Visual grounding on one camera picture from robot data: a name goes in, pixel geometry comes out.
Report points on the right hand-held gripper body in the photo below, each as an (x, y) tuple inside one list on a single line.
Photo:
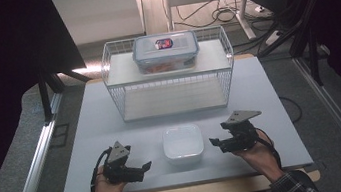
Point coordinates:
[(241, 136)]

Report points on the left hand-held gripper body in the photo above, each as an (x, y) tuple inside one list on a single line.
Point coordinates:
[(120, 170)]

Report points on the white square plastic container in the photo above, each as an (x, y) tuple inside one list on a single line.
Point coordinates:
[(183, 144)]

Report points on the clear rectangular lidded container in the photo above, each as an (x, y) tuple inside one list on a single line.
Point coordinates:
[(152, 49)]

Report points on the person's right hand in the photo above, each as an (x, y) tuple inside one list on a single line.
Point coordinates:
[(260, 160)]

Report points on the black metal stand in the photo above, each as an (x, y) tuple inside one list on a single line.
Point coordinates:
[(313, 55), (44, 96)]

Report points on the white power strip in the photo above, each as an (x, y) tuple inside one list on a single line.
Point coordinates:
[(273, 37)]

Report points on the white cabinet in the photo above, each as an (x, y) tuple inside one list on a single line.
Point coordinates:
[(96, 15)]

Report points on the black floor frame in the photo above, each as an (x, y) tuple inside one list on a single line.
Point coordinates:
[(59, 135)]

